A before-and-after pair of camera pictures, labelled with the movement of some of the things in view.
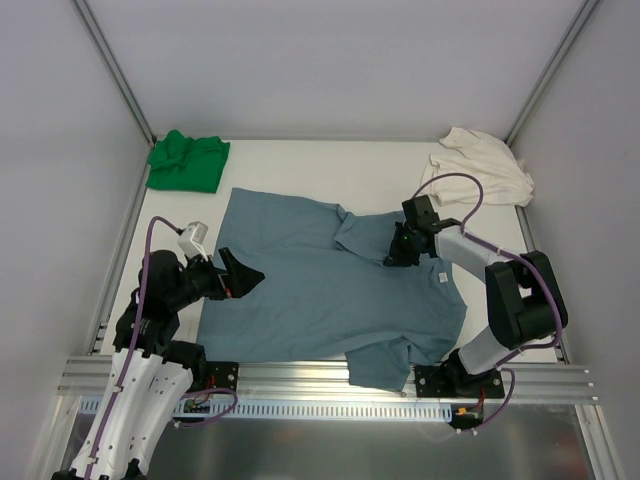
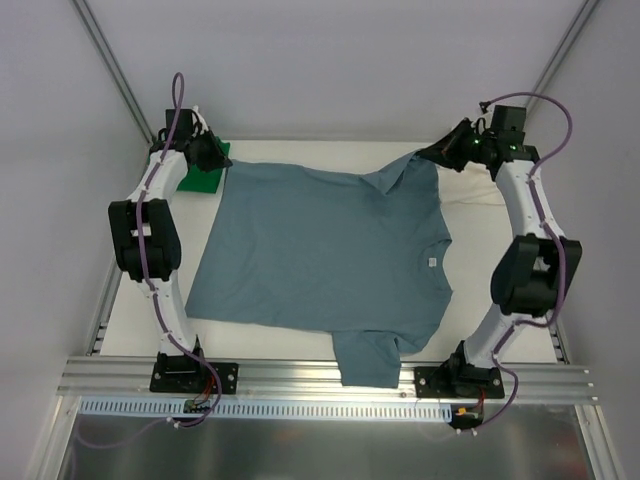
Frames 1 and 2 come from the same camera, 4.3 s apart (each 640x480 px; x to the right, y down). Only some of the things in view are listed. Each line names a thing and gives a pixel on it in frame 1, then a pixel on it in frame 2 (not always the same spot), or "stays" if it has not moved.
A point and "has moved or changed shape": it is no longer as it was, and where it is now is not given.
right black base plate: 439,381 stays
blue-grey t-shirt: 327,295 has moved or changed shape
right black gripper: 396,251 -> 454,146
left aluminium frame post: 109,59 stays
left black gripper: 223,279 -> 211,153
